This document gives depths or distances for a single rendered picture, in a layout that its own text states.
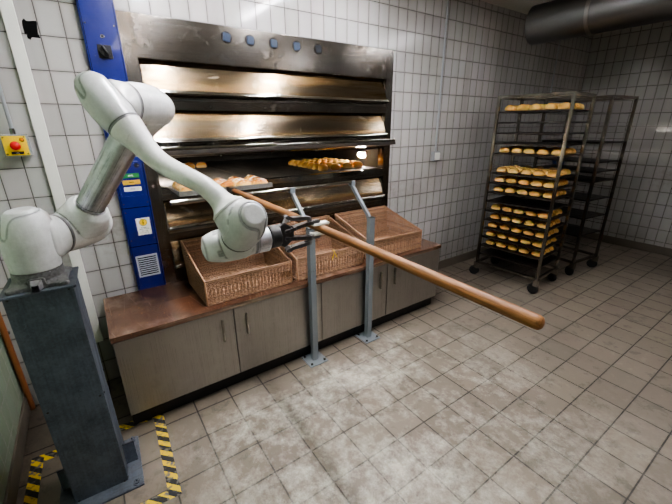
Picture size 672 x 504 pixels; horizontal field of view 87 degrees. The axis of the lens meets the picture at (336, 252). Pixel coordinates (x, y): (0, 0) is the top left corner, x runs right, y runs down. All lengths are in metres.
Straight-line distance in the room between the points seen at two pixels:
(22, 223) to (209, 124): 1.26
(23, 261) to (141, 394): 0.97
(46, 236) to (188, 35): 1.41
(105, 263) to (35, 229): 0.94
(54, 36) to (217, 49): 0.79
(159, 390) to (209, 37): 2.03
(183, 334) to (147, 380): 0.29
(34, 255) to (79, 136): 0.93
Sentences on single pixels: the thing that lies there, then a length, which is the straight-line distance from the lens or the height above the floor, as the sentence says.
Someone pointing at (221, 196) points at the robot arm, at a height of 1.36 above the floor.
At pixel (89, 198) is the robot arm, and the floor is 1.29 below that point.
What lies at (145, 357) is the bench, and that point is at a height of 0.42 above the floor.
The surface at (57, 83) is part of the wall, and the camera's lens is 2.38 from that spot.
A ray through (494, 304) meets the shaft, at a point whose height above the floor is 1.19.
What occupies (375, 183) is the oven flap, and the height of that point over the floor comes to 1.05.
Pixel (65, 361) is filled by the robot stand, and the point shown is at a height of 0.70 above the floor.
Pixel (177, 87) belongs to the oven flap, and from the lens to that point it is 2.42.
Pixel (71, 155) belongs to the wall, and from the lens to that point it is 2.37.
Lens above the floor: 1.54
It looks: 20 degrees down
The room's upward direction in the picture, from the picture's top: straight up
